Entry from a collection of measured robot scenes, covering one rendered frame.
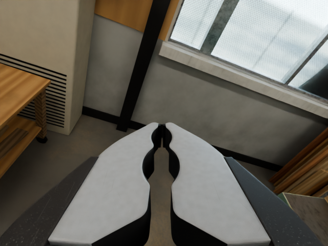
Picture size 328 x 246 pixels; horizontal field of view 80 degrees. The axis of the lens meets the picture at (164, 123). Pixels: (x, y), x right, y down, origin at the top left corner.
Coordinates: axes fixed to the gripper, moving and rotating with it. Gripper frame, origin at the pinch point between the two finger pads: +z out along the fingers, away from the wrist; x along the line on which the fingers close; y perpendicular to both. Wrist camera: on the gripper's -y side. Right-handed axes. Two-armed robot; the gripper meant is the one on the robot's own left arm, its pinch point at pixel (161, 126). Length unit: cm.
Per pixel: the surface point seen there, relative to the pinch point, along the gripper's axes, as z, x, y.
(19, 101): 78, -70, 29
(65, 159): 101, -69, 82
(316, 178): 112, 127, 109
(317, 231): 22, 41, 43
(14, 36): 106, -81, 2
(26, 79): 95, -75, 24
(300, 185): 115, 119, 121
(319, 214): 27, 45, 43
